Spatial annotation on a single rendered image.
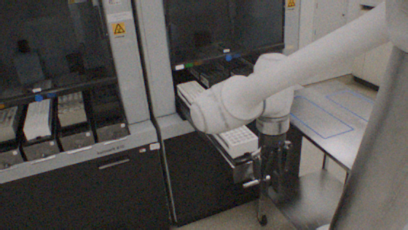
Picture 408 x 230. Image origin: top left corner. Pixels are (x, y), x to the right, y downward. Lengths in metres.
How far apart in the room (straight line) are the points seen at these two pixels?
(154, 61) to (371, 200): 1.16
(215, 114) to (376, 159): 0.36
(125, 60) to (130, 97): 0.17
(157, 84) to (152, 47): 0.18
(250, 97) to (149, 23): 0.85
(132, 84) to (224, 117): 0.83
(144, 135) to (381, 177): 1.18
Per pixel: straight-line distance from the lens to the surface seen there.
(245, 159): 1.08
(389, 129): 0.41
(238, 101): 0.66
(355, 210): 0.50
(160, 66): 1.47
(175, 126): 1.50
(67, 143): 1.45
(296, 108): 1.41
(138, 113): 1.52
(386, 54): 3.56
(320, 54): 0.59
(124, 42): 1.40
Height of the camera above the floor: 1.46
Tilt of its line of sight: 28 degrees down
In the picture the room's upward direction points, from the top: 5 degrees counter-clockwise
